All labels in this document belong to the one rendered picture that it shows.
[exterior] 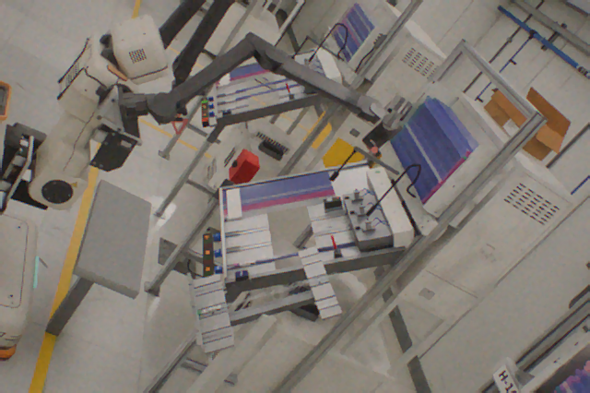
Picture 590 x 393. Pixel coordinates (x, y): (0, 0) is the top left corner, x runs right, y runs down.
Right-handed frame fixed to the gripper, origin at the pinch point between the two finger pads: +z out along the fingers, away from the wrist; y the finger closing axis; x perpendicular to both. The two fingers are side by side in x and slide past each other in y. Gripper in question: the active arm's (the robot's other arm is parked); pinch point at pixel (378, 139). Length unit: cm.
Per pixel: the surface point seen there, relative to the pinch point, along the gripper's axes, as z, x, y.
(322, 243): 37, 13, 34
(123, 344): 87, -14, 124
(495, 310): 170, 112, -43
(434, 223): 10.6, 36.4, 2.6
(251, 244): 45, -6, 55
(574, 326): -50, 77, 15
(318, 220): 49, 5, 26
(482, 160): -5.0, 30.4, -21.1
